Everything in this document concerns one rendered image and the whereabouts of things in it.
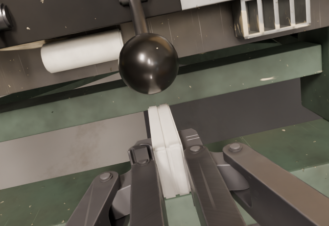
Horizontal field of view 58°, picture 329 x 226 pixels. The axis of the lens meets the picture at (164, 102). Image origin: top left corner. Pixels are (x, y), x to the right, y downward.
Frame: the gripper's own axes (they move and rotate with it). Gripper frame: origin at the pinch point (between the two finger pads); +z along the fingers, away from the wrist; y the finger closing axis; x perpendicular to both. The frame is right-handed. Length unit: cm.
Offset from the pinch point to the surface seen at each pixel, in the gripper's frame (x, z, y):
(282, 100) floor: -63, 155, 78
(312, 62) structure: -2.9, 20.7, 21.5
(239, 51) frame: -11, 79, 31
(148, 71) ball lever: 4.8, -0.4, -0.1
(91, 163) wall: -130, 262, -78
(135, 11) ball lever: 8.1, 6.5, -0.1
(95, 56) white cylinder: 4.7, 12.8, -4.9
